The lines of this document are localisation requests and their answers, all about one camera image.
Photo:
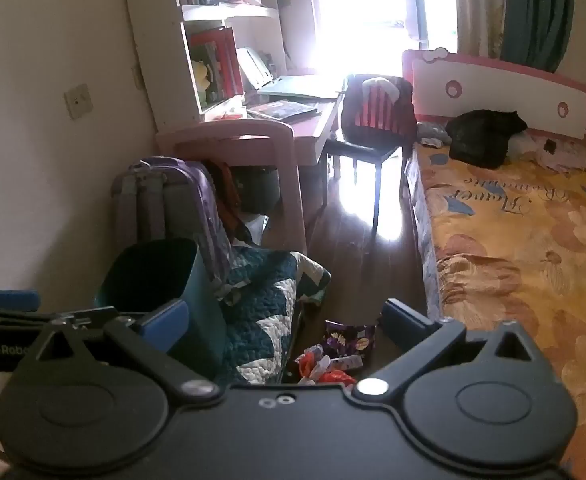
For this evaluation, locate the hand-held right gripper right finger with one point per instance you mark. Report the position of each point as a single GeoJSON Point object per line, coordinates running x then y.
{"type": "Point", "coordinates": [402, 321]}

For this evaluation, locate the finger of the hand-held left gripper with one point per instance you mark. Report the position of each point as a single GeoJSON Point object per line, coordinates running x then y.
{"type": "Point", "coordinates": [10, 299]}

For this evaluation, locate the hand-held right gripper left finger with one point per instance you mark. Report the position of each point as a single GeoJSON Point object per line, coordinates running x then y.
{"type": "Point", "coordinates": [165, 322]}

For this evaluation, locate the purple chip bag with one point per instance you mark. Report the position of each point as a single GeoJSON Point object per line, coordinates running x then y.
{"type": "Point", "coordinates": [348, 337]}

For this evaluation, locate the orange foam fruit net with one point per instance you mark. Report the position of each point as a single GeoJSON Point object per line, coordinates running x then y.
{"type": "Point", "coordinates": [335, 376]}

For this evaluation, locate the silver foil wrapper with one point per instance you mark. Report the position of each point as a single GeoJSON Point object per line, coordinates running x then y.
{"type": "Point", "coordinates": [318, 360]}

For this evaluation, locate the teal and white quilt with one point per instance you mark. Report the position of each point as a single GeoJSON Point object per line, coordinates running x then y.
{"type": "Point", "coordinates": [263, 305]}

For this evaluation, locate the purple grey backpack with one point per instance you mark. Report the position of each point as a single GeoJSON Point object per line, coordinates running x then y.
{"type": "Point", "coordinates": [168, 205]}

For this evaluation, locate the yellow floral bed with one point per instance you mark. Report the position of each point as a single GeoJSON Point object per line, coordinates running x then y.
{"type": "Point", "coordinates": [523, 270]}

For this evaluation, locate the red dark bag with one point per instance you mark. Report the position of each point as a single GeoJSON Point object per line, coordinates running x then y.
{"type": "Point", "coordinates": [228, 195]}

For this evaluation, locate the dark wooden chair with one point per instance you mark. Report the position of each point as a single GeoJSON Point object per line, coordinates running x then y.
{"type": "Point", "coordinates": [368, 147]}

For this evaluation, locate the grey blue garment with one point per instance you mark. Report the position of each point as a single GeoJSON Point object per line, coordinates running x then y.
{"type": "Point", "coordinates": [433, 135]}

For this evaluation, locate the black cloth bundle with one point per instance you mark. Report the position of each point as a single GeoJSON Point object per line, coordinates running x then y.
{"type": "Point", "coordinates": [478, 137]}

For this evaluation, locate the pink desk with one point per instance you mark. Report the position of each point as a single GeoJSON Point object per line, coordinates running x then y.
{"type": "Point", "coordinates": [273, 132]}

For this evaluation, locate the pink pillow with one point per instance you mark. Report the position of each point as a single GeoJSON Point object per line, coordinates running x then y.
{"type": "Point", "coordinates": [568, 157]}

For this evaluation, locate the white cloth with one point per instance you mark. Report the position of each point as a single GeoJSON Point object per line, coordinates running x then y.
{"type": "Point", "coordinates": [383, 87]}

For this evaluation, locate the dark magazine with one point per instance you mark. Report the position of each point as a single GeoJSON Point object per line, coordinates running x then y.
{"type": "Point", "coordinates": [283, 109]}

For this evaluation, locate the yellow plush toy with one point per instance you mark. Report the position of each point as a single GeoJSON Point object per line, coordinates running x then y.
{"type": "Point", "coordinates": [202, 80]}

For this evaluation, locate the pink white bed headboard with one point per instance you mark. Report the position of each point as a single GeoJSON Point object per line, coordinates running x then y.
{"type": "Point", "coordinates": [498, 87]}

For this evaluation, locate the pale green folder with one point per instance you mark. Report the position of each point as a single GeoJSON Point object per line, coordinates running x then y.
{"type": "Point", "coordinates": [298, 87]}

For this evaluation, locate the white bookshelf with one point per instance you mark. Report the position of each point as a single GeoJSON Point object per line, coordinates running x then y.
{"type": "Point", "coordinates": [165, 60]}

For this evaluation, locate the yellow floral curtain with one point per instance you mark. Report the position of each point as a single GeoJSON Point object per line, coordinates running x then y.
{"type": "Point", "coordinates": [478, 5]}

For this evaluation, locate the green curtain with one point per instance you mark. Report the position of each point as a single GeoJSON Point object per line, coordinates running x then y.
{"type": "Point", "coordinates": [538, 10]}

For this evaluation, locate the beige wall switch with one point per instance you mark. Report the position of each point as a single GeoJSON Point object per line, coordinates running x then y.
{"type": "Point", "coordinates": [79, 101]}

